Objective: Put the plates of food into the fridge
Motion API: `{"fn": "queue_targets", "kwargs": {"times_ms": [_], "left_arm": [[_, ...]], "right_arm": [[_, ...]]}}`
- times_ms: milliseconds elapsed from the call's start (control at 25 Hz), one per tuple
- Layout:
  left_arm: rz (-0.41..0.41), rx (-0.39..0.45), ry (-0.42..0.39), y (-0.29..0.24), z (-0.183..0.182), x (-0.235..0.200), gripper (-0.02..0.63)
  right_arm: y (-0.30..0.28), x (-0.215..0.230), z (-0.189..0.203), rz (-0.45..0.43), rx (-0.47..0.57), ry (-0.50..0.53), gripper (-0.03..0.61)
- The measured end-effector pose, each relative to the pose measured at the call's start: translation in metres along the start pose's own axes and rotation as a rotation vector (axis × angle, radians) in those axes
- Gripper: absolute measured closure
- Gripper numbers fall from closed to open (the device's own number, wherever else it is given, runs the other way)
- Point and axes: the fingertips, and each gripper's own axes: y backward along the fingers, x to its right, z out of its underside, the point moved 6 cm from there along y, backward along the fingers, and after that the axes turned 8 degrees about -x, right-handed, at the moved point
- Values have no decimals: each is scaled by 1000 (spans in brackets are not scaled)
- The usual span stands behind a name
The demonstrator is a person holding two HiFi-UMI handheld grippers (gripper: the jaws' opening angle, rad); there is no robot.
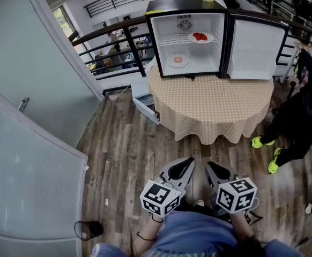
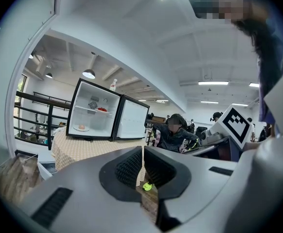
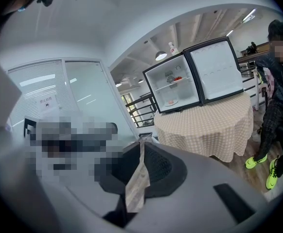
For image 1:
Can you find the black railing wooden handrail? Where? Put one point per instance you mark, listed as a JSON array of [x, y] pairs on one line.
[[110, 28]]

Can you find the yellow sticker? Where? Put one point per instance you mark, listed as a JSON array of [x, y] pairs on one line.
[[154, 11]]

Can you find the person's blue shirt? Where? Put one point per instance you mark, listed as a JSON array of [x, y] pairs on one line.
[[193, 234]]

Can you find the black metal walkway railing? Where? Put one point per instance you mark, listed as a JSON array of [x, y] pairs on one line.
[[279, 5]]

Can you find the person's right forearm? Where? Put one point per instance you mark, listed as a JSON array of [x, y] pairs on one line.
[[240, 223]]

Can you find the frosted glass panel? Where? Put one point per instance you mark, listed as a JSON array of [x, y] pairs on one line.
[[30, 183]]

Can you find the beige checkered tablecloth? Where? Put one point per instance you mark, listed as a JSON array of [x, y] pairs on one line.
[[209, 106]]

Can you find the black mini fridge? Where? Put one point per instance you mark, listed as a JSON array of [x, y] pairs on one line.
[[182, 3]]

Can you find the white cabinet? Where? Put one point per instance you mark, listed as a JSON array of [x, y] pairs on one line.
[[141, 90]]

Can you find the red strawberry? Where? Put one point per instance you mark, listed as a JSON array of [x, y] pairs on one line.
[[201, 34], [195, 34], [204, 37], [199, 38]]

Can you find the window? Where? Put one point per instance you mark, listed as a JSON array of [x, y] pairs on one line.
[[62, 19]]

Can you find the person's left forearm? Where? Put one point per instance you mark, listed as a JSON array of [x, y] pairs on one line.
[[148, 231]]

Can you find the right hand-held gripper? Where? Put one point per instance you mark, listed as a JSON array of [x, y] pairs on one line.
[[236, 194]]

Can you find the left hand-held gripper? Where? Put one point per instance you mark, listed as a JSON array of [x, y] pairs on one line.
[[157, 194]]

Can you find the white plate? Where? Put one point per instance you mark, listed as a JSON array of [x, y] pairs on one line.
[[170, 64], [209, 39]]

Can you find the black wrist band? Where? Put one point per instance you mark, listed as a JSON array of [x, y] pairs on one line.
[[145, 238]]

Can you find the person's white shoe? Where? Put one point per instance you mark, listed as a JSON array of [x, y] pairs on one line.
[[198, 203]]

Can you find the frosted glass door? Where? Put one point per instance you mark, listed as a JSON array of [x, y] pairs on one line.
[[38, 63]]

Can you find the black mesh waste bin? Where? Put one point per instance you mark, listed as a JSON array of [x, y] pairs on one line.
[[90, 230]]

